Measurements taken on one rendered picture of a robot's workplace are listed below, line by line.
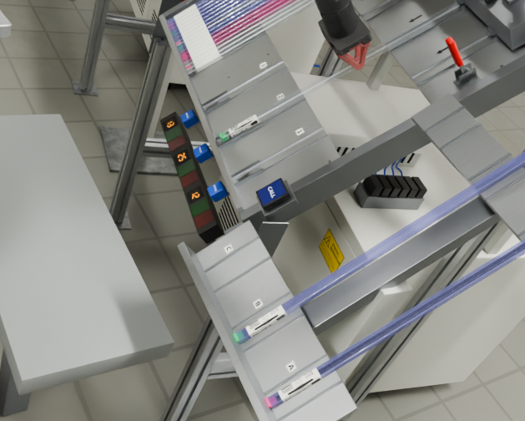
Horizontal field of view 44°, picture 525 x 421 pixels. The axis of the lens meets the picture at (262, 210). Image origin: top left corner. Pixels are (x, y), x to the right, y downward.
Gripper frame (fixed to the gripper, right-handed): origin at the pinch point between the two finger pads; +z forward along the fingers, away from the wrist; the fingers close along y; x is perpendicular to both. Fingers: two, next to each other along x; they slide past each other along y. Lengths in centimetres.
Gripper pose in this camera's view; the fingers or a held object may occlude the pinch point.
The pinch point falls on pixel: (357, 63)
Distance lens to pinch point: 128.1
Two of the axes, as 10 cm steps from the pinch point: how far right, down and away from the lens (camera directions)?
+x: -8.7, 4.9, 1.0
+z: 3.9, 5.4, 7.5
